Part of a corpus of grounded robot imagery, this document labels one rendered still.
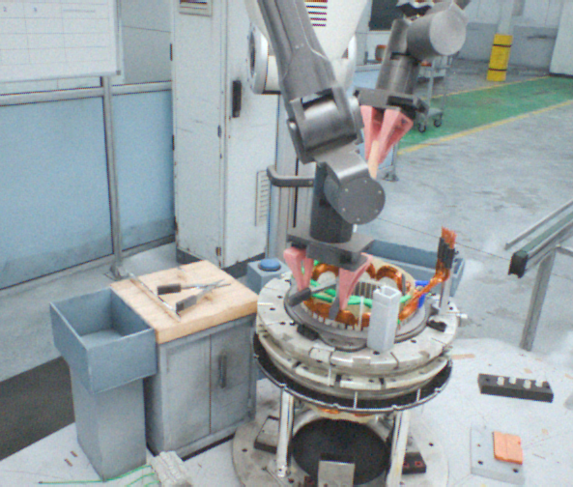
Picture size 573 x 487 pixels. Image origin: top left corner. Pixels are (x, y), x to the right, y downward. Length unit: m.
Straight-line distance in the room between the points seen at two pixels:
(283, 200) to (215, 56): 1.81
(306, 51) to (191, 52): 2.53
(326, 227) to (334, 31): 0.60
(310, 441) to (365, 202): 0.61
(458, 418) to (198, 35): 2.39
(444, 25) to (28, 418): 2.12
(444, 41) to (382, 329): 0.40
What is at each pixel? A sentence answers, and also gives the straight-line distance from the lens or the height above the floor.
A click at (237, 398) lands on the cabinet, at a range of 1.12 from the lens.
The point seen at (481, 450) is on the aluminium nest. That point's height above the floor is 0.80.
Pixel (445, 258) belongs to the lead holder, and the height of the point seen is 1.21.
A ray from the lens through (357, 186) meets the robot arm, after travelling 0.66.
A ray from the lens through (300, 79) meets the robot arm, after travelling 0.70.
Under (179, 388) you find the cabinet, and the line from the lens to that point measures 1.03.
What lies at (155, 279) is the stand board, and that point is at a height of 1.07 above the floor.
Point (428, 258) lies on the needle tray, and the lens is 1.30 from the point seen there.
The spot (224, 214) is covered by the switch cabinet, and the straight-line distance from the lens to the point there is 3.24.
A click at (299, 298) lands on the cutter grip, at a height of 1.17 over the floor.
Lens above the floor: 1.55
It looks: 23 degrees down
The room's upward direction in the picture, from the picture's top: 3 degrees clockwise
